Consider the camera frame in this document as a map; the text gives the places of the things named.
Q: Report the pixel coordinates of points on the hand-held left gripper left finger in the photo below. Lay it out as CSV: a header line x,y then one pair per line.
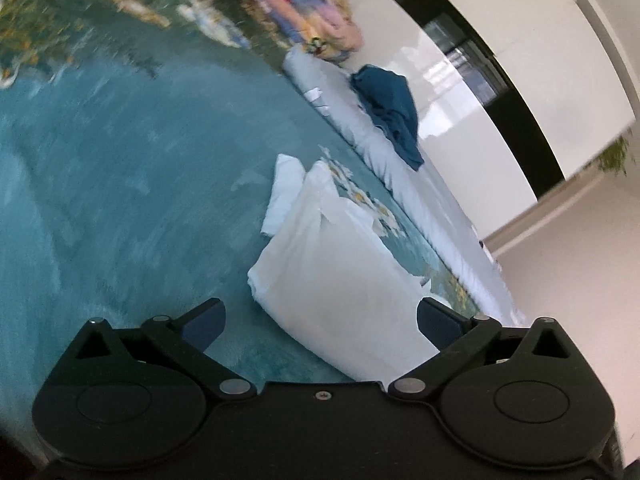
x,y
207,322

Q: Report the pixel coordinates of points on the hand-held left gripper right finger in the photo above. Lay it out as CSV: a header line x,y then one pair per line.
x,y
435,322

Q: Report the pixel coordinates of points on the light blue polo shirt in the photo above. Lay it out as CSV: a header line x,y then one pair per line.
x,y
325,270

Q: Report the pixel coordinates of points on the light blue duvet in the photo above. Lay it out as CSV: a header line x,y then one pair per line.
x,y
400,170

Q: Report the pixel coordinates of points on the teal floral blanket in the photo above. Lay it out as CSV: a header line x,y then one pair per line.
x,y
125,160

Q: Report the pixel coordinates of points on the dark blue garment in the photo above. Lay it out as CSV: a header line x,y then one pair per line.
x,y
390,105

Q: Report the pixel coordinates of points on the green plant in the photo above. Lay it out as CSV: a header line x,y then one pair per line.
x,y
615,157

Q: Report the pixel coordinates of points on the white wardrobe with black stripe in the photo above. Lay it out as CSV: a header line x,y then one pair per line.
x,y
450,60

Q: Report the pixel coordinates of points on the colourful folded quilt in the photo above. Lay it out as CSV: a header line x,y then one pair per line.
x,y
300,10

